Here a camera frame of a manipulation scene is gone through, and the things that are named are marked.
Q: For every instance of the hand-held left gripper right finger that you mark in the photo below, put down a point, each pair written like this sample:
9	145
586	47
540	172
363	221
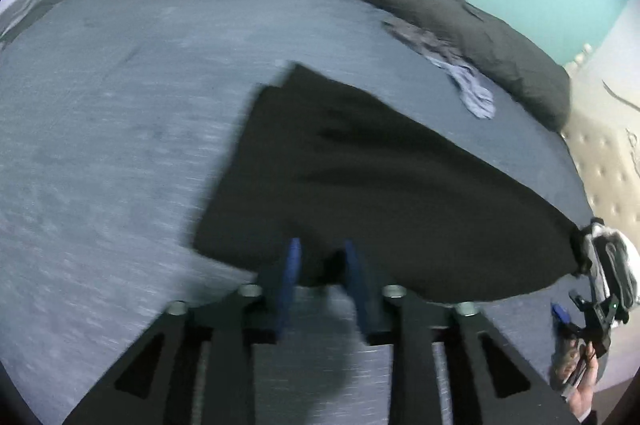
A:
357	285

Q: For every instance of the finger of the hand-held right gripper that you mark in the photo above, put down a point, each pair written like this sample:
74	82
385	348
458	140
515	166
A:
561	317

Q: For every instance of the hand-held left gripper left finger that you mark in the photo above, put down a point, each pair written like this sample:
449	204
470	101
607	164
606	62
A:
290	275

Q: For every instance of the black fleece pants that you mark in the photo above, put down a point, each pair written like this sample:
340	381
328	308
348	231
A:
375	185

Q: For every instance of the person's right hand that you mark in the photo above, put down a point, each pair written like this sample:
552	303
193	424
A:
575	375

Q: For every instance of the grey folded garment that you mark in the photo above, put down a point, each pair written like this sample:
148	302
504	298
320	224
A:
617	272

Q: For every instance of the cream tufted headboard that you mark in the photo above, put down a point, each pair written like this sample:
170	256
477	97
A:
610	155

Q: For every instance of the light blue crumpled garment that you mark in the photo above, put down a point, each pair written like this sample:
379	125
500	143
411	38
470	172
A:
472	92

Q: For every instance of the grey crumpled garment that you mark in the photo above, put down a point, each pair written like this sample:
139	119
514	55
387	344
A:
425	39

